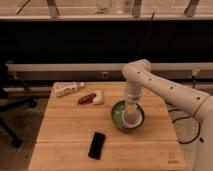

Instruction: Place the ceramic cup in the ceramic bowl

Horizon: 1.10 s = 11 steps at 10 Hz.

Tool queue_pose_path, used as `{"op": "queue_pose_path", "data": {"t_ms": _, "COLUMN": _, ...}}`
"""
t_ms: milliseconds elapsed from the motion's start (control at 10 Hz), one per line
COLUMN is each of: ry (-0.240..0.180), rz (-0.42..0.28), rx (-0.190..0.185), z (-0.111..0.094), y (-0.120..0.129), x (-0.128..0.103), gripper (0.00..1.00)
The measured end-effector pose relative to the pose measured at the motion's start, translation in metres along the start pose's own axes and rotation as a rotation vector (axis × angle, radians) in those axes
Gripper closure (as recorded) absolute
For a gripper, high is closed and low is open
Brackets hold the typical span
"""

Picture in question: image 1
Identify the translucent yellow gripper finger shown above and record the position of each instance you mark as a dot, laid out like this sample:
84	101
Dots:
130	107

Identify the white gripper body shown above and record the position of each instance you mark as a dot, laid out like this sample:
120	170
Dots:
132	98

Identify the white ceramic cup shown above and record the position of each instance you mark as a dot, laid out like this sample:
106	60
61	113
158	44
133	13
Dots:
133	120

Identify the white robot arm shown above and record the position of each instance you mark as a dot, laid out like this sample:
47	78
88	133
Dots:
197	104

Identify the green ceramic bowl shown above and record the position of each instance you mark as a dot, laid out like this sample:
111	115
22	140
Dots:
116	115

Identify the small white packet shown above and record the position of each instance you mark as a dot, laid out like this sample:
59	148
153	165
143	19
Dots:
98	99

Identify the red brown snack packet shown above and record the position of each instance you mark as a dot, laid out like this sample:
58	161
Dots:
87	99

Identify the black smartphone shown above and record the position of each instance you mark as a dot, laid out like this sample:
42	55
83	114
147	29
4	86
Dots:
96	145

